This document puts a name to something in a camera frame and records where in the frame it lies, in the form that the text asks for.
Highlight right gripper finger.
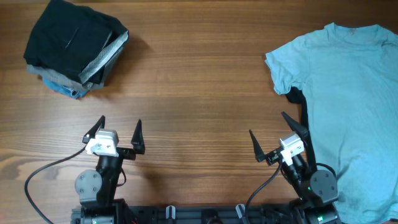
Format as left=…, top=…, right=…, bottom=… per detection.
left=281, top=111, right=317, bottom=171
left=249, top=129, right=265, bottom=162

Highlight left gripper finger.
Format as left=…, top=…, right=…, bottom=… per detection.
left=82, top=115, right=106, bottom=144
left=131, top=119, right=146, bottom=154

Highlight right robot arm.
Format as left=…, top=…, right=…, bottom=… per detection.
left=236, top=112, right=341, bottom=224

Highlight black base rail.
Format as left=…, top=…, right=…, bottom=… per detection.
left=70, top=203, right=312, bottom=224

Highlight blue folded denim garment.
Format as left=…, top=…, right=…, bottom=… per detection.
left=42, top=78, right=89, bottom=100

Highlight black folded garment on stack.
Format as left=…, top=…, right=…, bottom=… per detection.
left=24, top=0, right=129, bottom=84

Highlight black garment under t-shirt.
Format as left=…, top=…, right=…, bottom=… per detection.
left=285, top=87, right=308, bottom=128

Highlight light blue t-shirt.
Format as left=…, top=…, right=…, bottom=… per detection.
left=265, top=23, right=397, bottom=223

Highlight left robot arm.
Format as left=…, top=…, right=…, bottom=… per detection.
left=71, top=116, right=146, bottom=224

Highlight grey folded garment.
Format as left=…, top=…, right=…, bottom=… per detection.
left=27, top=31, right=129, bottom=91

